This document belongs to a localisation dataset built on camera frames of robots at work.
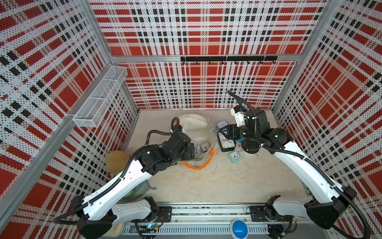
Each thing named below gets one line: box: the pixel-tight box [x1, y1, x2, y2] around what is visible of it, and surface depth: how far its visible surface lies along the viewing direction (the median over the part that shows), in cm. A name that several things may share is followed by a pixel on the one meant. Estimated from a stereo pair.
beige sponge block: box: [102, 223, 125, 237], surface depth 68 cm
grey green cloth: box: [119, 179, 157, 204], surface depth 82 cm
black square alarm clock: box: [217, 131, 237, 152], surface depth 98 cm
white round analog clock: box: [200, 142, 210, 153], surface depth 98 cm
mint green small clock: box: [227, 150, 242, 164], surface depth 95 cm
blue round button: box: [229, 218, 249, 239], surface depth 69 cm
